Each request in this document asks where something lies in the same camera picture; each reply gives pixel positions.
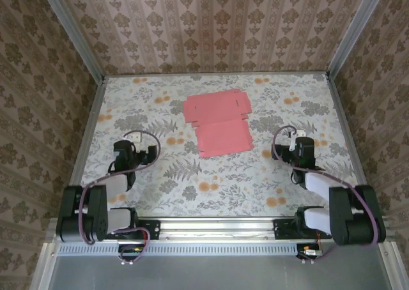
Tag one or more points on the pink paper box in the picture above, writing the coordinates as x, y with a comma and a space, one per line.
220, 136

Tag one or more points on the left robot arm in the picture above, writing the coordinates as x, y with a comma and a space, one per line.
121, 183

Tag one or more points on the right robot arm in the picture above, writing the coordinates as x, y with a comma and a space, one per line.
319, 183

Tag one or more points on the grey metal sheet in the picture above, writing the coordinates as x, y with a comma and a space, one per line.
217, 271

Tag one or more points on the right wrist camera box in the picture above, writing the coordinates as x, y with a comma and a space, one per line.
300, 133

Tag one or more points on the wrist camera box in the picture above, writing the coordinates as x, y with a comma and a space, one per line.
133, 137
300, 133

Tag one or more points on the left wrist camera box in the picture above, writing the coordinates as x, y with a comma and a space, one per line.
133, 137

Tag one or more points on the aluminium table side rail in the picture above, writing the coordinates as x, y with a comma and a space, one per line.
343, 120
91, 127

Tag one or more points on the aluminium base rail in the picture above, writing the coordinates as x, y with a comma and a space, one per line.
217, 227

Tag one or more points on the aluminium table end rail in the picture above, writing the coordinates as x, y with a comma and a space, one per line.
217, 74

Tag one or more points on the aluminium frame post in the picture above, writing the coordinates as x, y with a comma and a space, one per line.
72, 31
354, 31

